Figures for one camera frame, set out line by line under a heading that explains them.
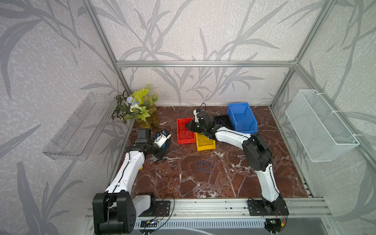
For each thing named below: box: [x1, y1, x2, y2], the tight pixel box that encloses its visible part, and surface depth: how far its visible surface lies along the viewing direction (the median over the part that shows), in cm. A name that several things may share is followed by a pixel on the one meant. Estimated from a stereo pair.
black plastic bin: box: [213, 114, 235, 131], surface depth 105 cm
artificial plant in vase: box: [112, 84, 160, 130], surface depth 91 cm
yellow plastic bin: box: [194, 132, 216, 152], surface depth 95 cm
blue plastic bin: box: [227, 102, 259, 135], surface depth 106 cm
